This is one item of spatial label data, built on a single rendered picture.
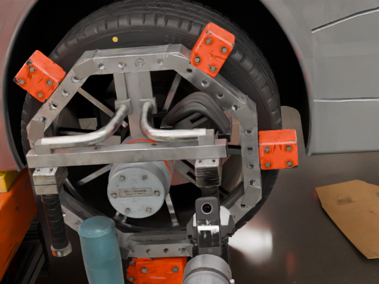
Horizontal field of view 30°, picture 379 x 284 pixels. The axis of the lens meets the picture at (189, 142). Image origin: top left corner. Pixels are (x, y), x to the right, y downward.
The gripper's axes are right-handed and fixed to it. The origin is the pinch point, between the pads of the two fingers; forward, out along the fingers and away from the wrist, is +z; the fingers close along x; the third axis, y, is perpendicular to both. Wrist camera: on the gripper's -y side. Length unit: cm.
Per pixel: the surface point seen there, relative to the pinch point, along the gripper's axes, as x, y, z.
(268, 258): 9, 83, 99
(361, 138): 36, 4, 38
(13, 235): -60, 26, 33
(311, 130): 23.3, 1.1, 38.2
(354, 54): 34, -19, 38
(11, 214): -60, 20, 34
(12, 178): -61, 14, 44
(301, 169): 26, 83, 170
